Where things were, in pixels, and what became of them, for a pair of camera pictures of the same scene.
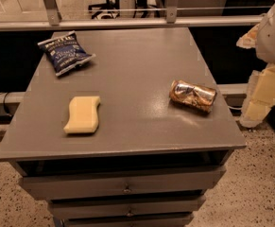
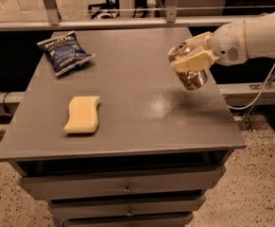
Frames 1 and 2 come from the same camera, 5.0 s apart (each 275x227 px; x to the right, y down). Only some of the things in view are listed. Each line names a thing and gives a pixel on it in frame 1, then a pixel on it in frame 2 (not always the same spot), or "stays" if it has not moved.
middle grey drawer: [127, 206] stays
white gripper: [274, 38] to [229, 43]
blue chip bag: [64, 52] stays
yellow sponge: [83, 114] stays
